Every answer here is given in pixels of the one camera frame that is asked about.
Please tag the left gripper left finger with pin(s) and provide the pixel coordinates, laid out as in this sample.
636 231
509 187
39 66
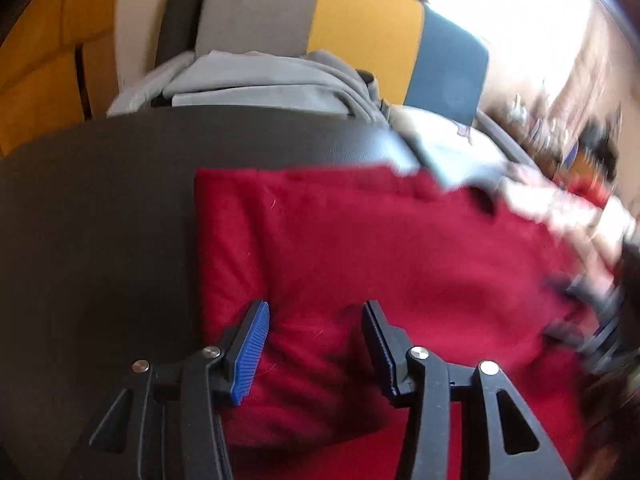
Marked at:
164 421

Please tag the pink beige knit sweater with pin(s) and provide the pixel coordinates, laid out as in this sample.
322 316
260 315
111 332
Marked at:
459 156

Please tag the orange wooden cabinet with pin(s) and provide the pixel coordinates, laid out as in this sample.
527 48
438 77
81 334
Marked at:
58 68

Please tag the red knit garment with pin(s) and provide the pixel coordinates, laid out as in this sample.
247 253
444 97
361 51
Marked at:
467 283

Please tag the grey yellow blue sofa backrest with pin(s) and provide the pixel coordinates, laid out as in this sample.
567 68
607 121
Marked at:
419 58

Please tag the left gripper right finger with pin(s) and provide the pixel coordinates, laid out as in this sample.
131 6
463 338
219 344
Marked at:
501 438

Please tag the grey hoodie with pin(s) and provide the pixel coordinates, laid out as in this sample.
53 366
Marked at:
318 82

